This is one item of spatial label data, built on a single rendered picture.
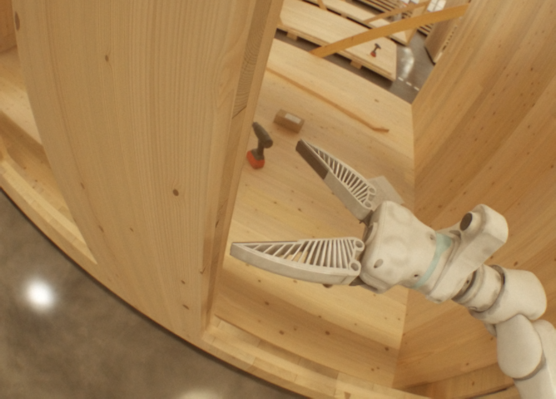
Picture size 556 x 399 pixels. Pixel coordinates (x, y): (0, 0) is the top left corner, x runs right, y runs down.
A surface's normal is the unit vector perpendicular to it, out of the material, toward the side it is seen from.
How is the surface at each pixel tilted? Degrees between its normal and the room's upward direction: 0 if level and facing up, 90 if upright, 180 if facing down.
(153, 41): 90
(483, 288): 47
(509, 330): 89
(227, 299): 0
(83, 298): 0
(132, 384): 0
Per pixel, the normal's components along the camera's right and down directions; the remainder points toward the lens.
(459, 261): -0.27, 0.36
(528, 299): -0.03, -0.60
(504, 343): -0.97, -0.22
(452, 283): -0.19, 0.18
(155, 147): -0.37, 0.61
